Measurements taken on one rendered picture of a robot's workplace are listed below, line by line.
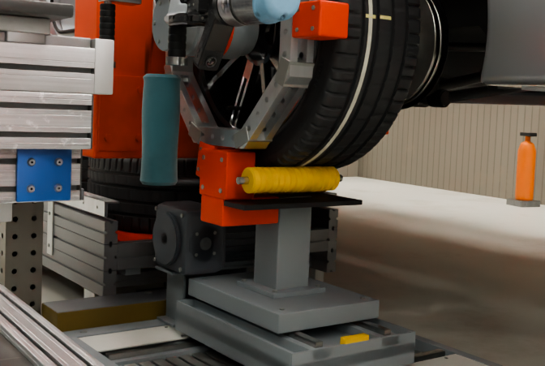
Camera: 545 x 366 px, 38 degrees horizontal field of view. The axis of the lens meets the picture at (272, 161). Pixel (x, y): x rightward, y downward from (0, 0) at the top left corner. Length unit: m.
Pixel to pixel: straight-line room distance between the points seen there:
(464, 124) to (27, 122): 5.99
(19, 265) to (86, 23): 0.67
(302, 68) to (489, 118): 5.30
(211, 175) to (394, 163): 5.91
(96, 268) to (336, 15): 1.12
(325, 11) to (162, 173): 0.57
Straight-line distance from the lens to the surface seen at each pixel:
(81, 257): 2.45
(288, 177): 1.79
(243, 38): 1.81
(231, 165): 1.80
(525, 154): 6.27
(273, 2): 1.29
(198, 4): 1.47
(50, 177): 1.35
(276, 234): 1.92
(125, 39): 2.17
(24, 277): 2.26
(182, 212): 2.06
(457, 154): 7.12
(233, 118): 1.99
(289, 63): 1.62
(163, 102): 1.86
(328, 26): 1.57
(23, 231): 2.23
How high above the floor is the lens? 0.68
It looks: 4 degrees down
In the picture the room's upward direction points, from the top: 2 degrees clockwise
